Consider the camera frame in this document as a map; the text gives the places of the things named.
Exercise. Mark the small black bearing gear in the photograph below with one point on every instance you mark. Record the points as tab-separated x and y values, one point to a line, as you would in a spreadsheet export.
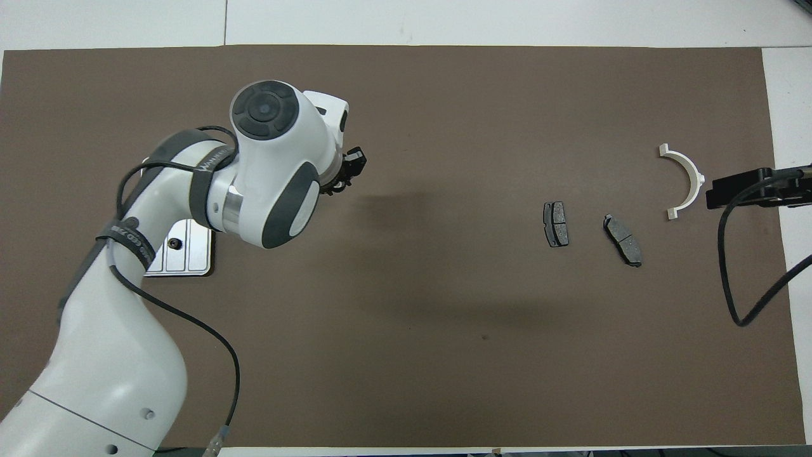
172	243

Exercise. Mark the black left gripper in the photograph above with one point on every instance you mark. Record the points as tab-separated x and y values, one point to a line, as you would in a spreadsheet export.
355	162

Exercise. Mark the long dark brake pad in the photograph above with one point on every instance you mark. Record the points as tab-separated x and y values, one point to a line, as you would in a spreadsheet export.
623	240

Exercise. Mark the white semicircular bracket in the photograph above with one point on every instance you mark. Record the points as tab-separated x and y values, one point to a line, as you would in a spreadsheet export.
688	170

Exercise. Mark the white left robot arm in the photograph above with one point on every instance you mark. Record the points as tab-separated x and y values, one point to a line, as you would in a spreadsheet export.
114	355

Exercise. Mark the brown table mat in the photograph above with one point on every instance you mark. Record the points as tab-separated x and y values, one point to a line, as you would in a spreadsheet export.
444	355

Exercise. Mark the short dark brake pad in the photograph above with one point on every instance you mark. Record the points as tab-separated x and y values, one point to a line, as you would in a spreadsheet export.
557	223

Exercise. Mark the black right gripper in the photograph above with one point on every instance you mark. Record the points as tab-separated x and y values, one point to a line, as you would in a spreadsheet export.
793	189

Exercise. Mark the silver metal tray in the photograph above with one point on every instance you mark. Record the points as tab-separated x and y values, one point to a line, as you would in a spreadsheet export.
193	254

